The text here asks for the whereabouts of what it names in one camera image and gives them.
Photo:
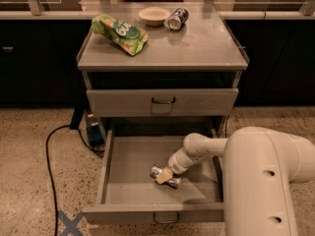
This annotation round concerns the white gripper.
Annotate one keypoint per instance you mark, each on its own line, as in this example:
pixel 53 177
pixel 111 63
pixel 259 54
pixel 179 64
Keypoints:
pixel 176 166

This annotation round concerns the silver redbull can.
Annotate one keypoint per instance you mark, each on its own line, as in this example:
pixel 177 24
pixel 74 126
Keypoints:
pixel 174 182

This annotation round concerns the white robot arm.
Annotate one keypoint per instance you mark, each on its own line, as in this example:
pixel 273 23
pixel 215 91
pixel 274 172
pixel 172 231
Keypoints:
pixel 258 165

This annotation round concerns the open grey middle drawer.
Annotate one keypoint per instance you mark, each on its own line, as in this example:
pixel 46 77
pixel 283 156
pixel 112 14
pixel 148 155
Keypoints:
pixel 128 194

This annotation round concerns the closed grey top drawer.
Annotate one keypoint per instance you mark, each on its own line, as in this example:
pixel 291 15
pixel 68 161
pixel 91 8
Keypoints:
pixel 138 102

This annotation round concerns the grey drawer cabinet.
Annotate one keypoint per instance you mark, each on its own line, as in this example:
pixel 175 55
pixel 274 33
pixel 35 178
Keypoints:
pixel 202 55

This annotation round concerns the blue power box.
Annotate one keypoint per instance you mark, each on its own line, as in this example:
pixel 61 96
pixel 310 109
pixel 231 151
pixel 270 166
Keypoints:
pixel 94 135

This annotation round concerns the blue tape cross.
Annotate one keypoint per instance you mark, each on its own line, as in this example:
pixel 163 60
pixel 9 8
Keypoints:
pixel 71 225

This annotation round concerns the green chips bag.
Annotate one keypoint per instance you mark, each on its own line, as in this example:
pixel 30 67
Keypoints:
pixel 129 37

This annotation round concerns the beige bowl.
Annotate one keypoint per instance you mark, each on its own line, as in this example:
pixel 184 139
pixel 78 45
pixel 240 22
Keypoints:
pixel 154 16

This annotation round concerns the dark background counter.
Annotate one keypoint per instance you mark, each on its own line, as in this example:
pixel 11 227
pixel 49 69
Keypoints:
pixel 38 62

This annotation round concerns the black middle drawer handle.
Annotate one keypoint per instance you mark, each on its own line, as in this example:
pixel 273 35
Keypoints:
pixel 166 217

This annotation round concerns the black drawer handle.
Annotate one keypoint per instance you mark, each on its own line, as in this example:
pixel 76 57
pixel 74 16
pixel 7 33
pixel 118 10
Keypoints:
pixel 171 101
pixel 166 217

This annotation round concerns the black top drawer handle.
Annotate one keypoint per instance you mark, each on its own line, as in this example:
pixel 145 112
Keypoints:
pixel 171 101

